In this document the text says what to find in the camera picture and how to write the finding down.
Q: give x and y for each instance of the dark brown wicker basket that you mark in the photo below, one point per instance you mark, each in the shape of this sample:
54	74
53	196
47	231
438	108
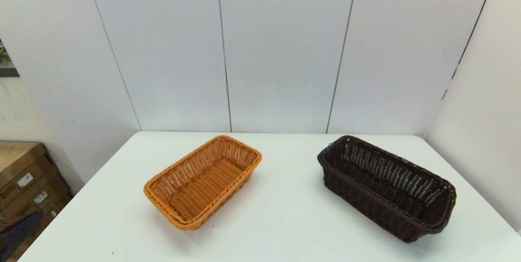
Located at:
366	201

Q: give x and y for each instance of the orange wicker basket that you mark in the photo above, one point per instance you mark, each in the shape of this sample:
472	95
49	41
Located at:
199	184

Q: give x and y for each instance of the green plant on dark ledge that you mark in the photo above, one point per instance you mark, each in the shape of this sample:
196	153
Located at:
5	56

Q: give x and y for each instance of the brown cardboard box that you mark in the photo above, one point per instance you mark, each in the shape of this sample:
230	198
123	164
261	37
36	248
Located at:
16	160
53	191
55	211

